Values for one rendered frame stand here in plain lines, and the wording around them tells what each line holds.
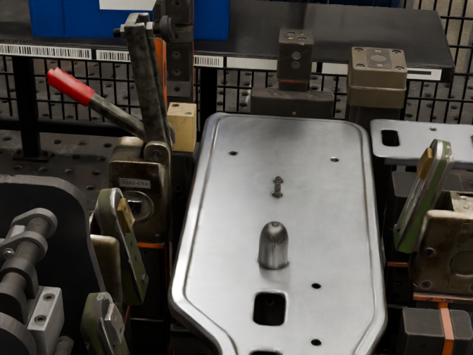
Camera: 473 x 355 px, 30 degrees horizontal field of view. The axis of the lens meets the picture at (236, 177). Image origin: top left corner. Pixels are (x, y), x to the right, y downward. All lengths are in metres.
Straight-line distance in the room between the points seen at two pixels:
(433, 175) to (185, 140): 0.32
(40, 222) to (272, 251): 0.31
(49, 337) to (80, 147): 1.10
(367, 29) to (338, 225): 0.50
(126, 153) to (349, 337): 0.35
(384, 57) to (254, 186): 0.32
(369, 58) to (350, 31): 0.16
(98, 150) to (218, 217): 0.74
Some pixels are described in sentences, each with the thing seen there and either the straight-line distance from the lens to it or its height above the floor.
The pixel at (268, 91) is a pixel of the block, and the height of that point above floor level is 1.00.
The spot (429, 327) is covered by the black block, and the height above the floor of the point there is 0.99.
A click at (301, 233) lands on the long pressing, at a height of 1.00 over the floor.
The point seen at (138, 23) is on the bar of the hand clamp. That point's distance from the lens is 0.96.
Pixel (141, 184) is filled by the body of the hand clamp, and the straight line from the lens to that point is 1.03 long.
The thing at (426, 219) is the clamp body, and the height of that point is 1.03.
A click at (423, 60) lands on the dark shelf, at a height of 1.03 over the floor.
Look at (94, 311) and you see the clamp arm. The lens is 0.74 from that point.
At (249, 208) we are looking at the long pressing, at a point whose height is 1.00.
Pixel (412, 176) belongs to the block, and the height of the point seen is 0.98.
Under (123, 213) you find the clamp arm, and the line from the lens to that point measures 0.87.
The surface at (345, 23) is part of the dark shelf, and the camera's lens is 1.45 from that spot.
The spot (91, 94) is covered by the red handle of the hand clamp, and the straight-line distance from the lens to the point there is 1.01.
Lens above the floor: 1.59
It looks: 33 degrees down
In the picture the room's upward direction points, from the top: 2 degrees clockwise
